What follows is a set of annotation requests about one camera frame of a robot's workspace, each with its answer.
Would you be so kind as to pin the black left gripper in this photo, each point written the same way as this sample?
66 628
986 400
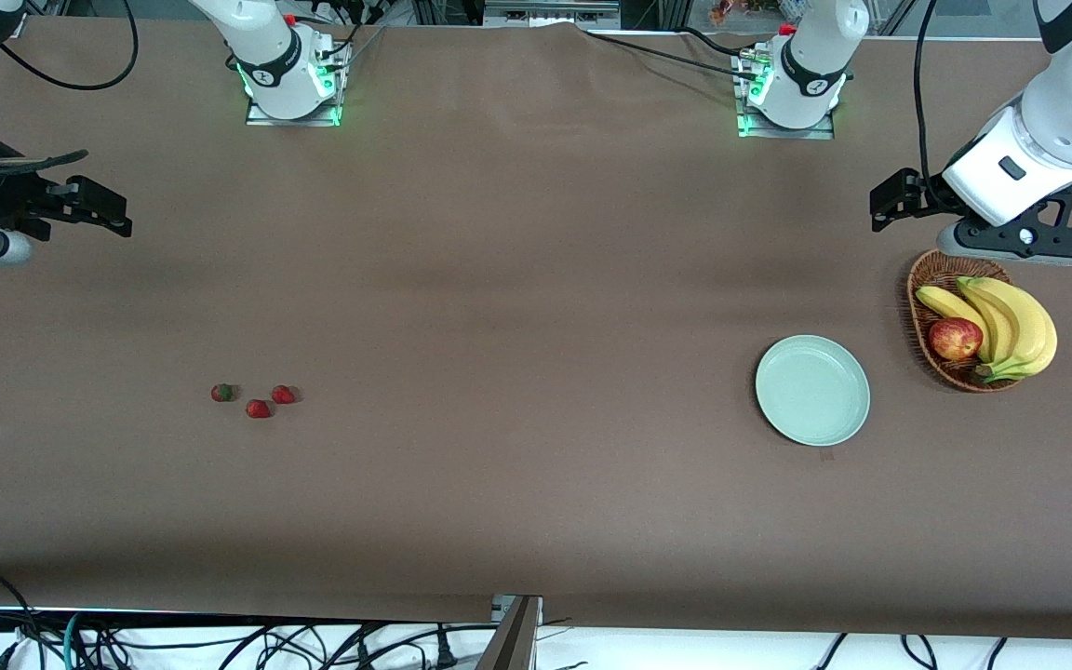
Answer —
929 193

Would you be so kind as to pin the red strawberry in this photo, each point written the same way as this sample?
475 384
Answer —
259 408
283 395
221 393

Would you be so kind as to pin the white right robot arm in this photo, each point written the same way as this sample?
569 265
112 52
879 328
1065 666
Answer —
266 46

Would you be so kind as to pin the pale green round plate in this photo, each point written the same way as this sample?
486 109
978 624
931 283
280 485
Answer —
810 391

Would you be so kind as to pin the red apple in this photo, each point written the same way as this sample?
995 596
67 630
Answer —
955 340

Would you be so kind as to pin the brown wicker basket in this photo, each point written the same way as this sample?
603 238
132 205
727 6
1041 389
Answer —
950 375

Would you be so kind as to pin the yellow banana bunch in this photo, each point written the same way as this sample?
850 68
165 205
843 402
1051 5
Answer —
1029 326

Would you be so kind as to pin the small orange object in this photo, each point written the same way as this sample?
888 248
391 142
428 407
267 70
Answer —
720 13

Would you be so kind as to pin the brown table cover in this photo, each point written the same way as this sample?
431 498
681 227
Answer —
536 279

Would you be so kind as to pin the grey metal device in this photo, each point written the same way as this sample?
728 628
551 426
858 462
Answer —
545 14

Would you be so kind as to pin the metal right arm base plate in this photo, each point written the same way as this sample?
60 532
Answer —
257 115

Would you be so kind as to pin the aluminium post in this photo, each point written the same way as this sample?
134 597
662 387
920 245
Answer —
513 647

